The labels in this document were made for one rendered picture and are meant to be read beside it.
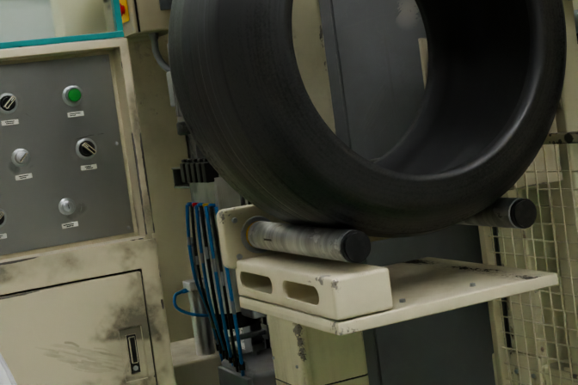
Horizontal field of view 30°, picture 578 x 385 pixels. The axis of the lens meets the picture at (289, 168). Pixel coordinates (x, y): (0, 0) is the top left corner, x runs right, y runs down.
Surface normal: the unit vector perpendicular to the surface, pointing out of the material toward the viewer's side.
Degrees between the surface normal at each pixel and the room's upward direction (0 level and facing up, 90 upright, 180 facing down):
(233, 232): 90
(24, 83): 90
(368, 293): 90
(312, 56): 90
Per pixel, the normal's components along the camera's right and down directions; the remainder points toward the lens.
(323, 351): 0.41, -0.01
